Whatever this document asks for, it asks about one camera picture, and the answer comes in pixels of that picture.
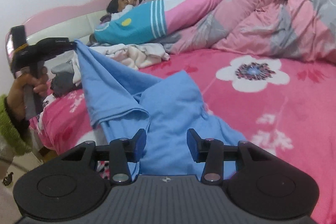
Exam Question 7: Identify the pink and grey quilt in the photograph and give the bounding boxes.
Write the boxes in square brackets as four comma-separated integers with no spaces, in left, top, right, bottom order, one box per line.
[159,0,335,63]

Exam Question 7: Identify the light blue shirt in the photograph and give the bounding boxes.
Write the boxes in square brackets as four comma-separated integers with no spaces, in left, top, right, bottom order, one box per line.
[76,43,244,176]

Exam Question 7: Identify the child lying on bed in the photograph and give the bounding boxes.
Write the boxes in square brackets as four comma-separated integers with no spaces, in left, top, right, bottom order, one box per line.
[100,0,137,23]

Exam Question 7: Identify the person's left hand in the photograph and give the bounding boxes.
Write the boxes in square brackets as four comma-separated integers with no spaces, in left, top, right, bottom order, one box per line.
[6,67,49,121]

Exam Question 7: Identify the white cream clothes pile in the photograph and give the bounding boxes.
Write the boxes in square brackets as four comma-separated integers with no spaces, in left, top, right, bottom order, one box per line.
[91,43,170,70]

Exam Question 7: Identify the pink and white headboard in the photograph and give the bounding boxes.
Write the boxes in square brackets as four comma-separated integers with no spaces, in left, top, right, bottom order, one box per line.
[4,0,121,62]

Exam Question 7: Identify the pink floral bed sheet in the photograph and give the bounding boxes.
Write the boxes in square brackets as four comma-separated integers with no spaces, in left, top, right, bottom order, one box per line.
[31,50,335,223]

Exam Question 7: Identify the grey folded clothes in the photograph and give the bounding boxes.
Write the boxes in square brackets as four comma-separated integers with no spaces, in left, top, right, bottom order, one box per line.
[50,60,82,98]

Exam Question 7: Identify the green sleeve forearm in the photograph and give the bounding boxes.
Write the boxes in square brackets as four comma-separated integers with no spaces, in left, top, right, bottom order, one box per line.
[1,94,33,161]

